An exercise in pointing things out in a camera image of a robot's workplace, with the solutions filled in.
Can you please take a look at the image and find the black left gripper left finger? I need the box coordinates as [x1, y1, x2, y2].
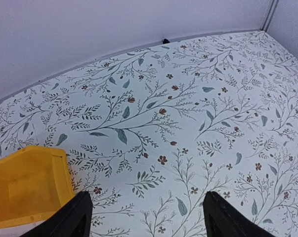
[22, 191, 93, 237]

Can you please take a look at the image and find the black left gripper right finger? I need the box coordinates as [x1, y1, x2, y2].
[203, 191, 269, 237]

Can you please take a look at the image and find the yellow plastic bin near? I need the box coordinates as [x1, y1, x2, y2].
[0, 146, 75, 229]

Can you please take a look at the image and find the floral patterned table mat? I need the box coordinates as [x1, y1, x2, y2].
[0, 31, 298, 237]

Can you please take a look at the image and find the right aluminium frame post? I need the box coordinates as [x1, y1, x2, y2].
[260, 0, 279, 32]

